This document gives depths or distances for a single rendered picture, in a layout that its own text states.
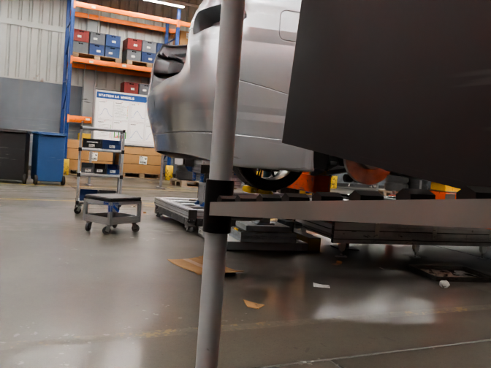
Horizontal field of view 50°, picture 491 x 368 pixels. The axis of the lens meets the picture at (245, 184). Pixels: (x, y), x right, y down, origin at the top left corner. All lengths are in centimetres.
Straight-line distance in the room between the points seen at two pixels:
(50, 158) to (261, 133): 795
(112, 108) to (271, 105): 820
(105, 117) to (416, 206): 1039
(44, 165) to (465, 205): 1008
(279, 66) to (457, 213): 240
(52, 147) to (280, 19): 799
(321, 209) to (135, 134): 1039
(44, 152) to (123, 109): 176
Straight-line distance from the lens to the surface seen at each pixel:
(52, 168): 1034
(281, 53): 271
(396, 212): 36
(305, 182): 479
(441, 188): 322
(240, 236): 432
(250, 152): 261
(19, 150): 1026
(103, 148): 623
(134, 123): 1079
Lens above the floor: 80
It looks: 3 degrees down
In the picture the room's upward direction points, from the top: 4 degrees clockwise
